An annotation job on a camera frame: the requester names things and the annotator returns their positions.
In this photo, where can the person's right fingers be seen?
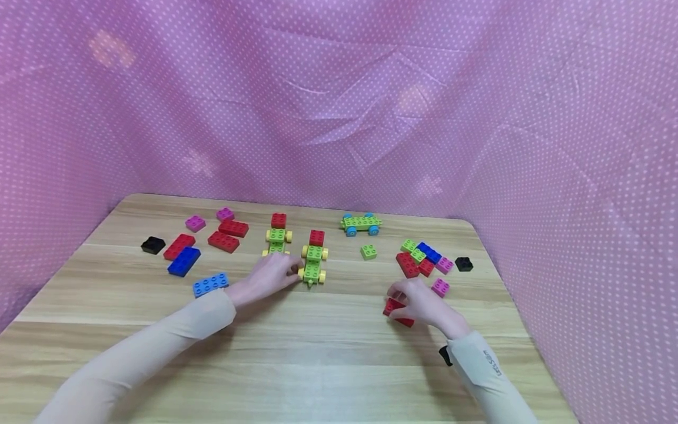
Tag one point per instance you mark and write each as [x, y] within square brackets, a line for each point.
[398, 292]

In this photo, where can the green chassis with blue wheels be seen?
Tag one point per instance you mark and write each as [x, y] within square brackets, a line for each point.
[361, 223]

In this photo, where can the person's left hand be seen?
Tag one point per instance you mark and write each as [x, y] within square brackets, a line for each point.
[265, 277]

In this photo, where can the black square brick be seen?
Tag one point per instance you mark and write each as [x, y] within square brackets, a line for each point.
[464, 264]
[153, 245]

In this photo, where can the person's left fingers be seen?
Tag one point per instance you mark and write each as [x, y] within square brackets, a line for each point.
[288, 271]

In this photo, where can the person's right hand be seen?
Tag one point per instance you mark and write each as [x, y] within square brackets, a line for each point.
[426, 306]

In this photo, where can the red square brick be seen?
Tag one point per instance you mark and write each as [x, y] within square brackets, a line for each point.
[317, 237]
[278, 220]
[426, 268]

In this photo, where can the dark blue long brick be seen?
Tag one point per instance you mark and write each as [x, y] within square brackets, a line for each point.
[430, 253]
[184, 261]

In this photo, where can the green chassis with yellow wheels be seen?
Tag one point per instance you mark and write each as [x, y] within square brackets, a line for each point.
[277, 240]
[313, 266]

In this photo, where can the green square brick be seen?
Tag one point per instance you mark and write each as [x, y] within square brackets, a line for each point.
[368, 252]
[418, 255]
[408, 245]

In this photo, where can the light blue long brick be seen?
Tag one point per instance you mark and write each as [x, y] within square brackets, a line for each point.
[211, 284]

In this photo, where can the red long brick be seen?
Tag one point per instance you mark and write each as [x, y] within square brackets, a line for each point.
[393, 307]
[179, 247]
[407, 265]
[223, 241]
[233, 228]

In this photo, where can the pink square brick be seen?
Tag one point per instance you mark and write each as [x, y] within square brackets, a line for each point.
[195, 223]
[444, 265]
[440, 287]
[225, 214]

